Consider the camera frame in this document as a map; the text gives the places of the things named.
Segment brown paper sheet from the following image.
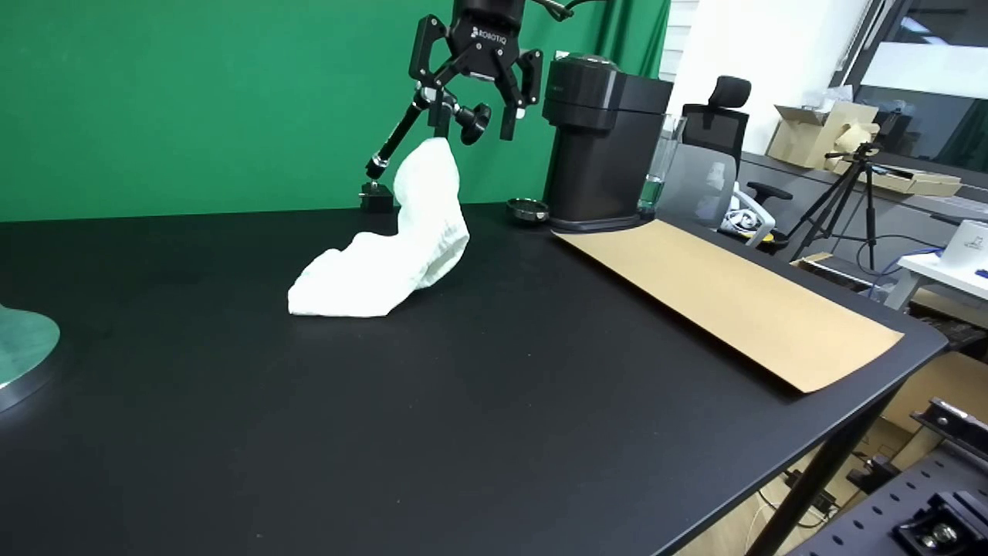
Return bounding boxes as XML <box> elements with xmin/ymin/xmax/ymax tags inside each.
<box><xmin>551</xmin><ymin>219</ymin><xmax>906</xmax><ymax>395</ymax></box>

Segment open cardboard box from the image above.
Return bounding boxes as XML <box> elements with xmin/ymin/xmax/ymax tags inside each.
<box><xmin>766</xmin><ymin>100</ymin><xmax>881</xmax><ymax>171</ymax></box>

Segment green backdrop curtain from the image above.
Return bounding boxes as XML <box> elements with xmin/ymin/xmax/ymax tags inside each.
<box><xmin>0</xmin><ymin>0</ymin><xmax>672</xmax><ymax>224</ymax></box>

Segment black perforated board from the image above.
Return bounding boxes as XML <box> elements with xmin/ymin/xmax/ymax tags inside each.
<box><xmin>786</xmin><ymin>446</ymin><xmax>988</xmax><ymax>556</ymax></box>

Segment black articulated stand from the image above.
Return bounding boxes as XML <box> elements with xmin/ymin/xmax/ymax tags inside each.
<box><xmin>360</xmin><ymin>83</ymin><xmax>492</xmax><ymax>215</ymax></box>

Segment grey desk partition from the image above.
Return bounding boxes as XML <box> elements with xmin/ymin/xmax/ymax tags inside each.
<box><xmin>737</xmin><ymin>151</ymin><xmax>988</xmax><ymax>257</ymax></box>

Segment black metal bracket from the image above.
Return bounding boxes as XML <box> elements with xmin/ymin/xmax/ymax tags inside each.
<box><xmin>909</xmin><ymin>397</ymin><xmax>988</xmax><ymax>466</ymax></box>

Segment small metal cup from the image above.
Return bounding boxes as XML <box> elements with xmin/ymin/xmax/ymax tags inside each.
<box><xmin>506</xmin><ymin>198</ymin><xmax>550</xmax><ymax>225</ymax></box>

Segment grey mesh office chair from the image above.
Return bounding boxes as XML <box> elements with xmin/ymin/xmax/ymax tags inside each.
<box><xmin>656</xmin><ymin>144</ymin><xmax>777</xmax><ymax>248</ymax></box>

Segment flat cardboard box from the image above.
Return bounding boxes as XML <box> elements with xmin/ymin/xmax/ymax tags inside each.
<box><xmin>863</xmin><ymin>164</ymin><xmax>964</xmax><ymax>197</ymax></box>

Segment black office chair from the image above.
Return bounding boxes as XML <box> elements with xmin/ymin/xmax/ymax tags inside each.
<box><xmin>682</xmin><ymin>76</ymin><xmax>793</xmax><ymax>249</ymax></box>

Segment window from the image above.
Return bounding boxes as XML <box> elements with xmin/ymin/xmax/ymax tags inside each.
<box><xmin>829</xmin><ymin>0</ymin><xmax>988</xmax><ymax>175</ymax></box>

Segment window blinds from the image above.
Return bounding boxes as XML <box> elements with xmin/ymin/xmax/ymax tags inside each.
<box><xmin>660</xmin><ymin>0</ymin><xmax>700</xmax><ymax>83</ymax></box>

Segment white cloth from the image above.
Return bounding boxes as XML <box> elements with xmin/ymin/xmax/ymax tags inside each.
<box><xmin>287</xmin><ymin>137</ymin><xmax>471</xmax><ymax>319</ymax></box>

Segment camera on tripod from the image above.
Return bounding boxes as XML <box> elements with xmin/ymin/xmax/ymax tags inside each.
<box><xmin>787</xmin><ymin>141</ymin><xmax>890</xmax><ymax>272</ymax></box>

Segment black coffee machine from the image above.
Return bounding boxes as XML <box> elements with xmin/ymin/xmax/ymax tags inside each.
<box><xmin>541</xmin><ymin>53</ymin><xmax>688</xmax><ymax>233</ymax></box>

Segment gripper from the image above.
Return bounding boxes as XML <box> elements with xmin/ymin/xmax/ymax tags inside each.
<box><xmin>408</xmin><ymin>0</ymin><xmax>544</xmax><ymax>142</ymax></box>

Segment white table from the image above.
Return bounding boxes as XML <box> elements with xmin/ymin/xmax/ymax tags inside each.
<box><xmin>883</xmin><ymin>251</ymin><xmax>988</xmax><ymax>311</ymax></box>

